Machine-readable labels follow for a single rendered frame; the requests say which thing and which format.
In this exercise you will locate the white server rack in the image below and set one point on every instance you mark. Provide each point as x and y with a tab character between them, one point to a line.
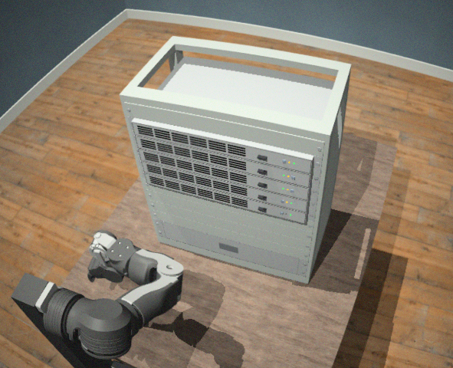
244	142

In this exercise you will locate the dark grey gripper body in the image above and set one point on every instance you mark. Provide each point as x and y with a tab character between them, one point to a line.
100	268

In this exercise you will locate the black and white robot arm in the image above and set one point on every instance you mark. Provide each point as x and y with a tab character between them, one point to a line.
106	325

